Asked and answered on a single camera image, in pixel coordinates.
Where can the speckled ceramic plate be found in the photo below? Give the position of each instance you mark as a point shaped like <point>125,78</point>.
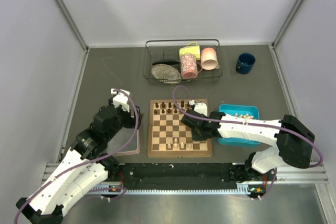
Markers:
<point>166,74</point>

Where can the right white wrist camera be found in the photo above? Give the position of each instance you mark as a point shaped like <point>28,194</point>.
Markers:
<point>199,107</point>

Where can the dark blue mug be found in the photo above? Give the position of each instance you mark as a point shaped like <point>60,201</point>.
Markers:
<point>244,63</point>

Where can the metal tray pink rim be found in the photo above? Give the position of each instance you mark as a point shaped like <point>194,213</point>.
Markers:
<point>120,139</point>

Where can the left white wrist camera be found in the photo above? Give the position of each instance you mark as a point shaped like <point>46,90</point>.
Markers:
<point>120,99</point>

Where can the pink white mug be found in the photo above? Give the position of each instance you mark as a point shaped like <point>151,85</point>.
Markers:
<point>209,59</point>

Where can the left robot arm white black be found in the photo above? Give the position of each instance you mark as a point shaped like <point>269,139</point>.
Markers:
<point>84,166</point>

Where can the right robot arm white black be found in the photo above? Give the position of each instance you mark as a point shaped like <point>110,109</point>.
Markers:
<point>289,141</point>

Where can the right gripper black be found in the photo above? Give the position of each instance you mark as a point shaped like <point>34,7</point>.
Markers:
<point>196,137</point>

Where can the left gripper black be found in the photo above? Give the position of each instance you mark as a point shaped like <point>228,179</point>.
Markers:
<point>132,121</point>

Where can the yellow mug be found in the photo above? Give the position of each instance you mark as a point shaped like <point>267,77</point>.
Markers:
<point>192,48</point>

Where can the pink patterned mug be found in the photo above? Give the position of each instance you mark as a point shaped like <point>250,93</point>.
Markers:
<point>190,67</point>

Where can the wooden chess board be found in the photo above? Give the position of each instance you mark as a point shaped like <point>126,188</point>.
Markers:
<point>164,126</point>

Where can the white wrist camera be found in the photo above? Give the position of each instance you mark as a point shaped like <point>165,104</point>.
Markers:
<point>120,99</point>
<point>199,107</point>

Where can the aluminium front rail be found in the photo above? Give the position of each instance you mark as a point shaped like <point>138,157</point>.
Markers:
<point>286,175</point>

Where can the black wire dish rack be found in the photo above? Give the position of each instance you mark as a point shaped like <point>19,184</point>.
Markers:
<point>176,61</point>

